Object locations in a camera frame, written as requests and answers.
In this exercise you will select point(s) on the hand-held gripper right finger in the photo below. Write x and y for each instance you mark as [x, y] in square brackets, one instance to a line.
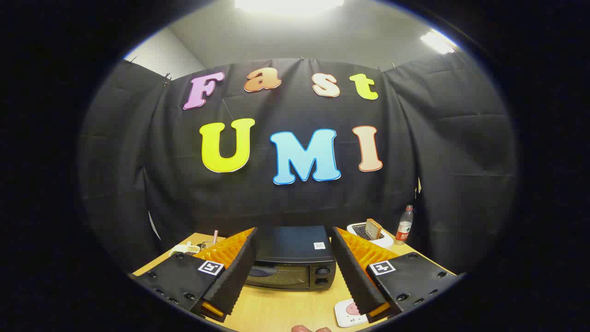
[355, 276]

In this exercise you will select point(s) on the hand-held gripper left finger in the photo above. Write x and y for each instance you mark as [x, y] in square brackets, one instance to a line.
[235, 276]

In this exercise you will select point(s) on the pink ham slice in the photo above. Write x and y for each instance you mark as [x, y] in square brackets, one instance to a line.
[352, 310]

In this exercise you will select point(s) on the white square food plate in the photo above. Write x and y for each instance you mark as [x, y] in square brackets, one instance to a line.
[343, 319]

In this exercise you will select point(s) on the black toaster oven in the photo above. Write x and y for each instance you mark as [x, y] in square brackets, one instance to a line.
[295, 244]

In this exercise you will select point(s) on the white pop-up toaster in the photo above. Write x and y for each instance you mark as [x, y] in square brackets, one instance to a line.
[380, 240]

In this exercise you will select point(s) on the brown bread slice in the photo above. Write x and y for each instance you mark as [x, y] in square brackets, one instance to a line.
[373, 229]

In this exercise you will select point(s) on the white divided bean dish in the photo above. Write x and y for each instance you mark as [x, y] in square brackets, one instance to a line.
[182, 250]

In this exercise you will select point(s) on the red label water bottle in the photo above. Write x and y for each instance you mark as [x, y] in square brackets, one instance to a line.
[404, 228]

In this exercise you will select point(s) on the small ceiling light panel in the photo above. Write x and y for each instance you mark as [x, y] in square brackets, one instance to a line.
[438, 41]

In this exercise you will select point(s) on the wide ceiling light panel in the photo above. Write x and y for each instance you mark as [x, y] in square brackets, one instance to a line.
[288, 4]

